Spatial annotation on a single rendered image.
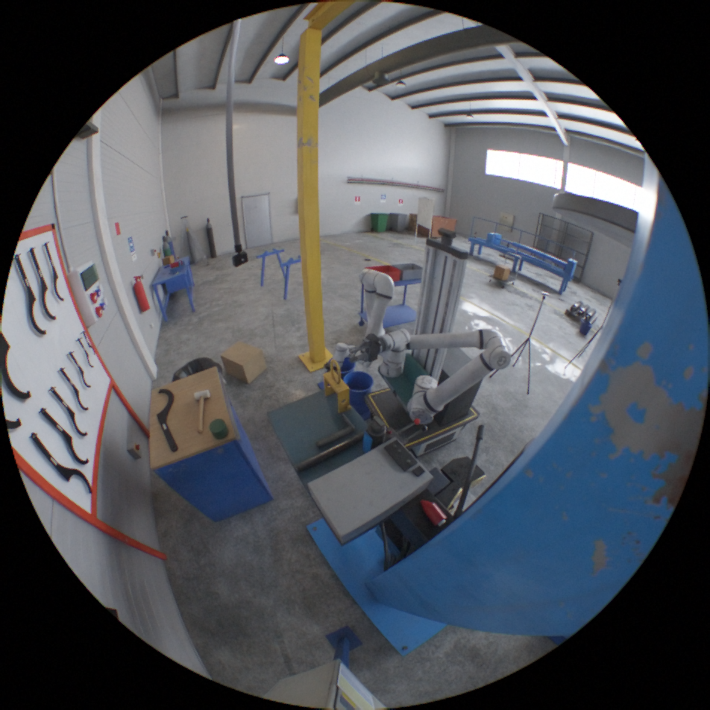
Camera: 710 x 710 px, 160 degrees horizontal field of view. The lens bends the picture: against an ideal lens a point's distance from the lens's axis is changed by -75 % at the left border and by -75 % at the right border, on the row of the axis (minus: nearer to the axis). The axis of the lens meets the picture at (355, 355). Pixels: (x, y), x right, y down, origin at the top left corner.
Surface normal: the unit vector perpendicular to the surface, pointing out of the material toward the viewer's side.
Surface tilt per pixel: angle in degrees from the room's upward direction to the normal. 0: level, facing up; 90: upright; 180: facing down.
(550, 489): 90
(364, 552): 0
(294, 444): 0
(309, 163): 90
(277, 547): 0
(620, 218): 90
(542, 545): 90
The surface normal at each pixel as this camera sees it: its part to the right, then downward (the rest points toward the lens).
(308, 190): 0.55, 0.51
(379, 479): 0.01, -0.80
